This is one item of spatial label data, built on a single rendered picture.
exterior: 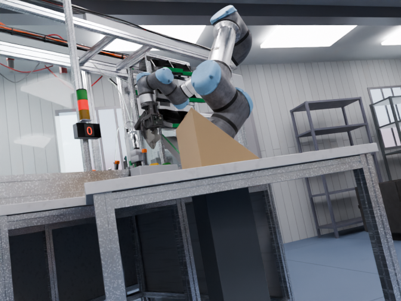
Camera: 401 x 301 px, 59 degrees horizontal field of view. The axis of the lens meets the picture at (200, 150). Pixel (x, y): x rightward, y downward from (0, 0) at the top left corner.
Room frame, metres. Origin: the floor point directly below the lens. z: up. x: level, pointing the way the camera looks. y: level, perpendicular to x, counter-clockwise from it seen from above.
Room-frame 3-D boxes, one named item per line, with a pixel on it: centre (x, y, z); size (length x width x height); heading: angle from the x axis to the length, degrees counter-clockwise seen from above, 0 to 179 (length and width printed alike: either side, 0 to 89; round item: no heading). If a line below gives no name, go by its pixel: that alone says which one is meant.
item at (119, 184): (1.32, -0.02, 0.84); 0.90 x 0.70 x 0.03; 109
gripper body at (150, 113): (1.62, 0.20, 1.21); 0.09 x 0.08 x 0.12; 48
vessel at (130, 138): (2.70, 0.50, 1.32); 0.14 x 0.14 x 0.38
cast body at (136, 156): (1.72, 0.32, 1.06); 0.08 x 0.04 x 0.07; 48
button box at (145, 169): (1.51, 0.21, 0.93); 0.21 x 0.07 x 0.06; 138
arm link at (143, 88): (1.62, 0.20, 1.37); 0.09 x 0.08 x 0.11; 54
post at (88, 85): (2.78, 0.82, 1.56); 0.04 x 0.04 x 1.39; 48
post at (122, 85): (3.04, 0.58, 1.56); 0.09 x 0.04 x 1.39; 138
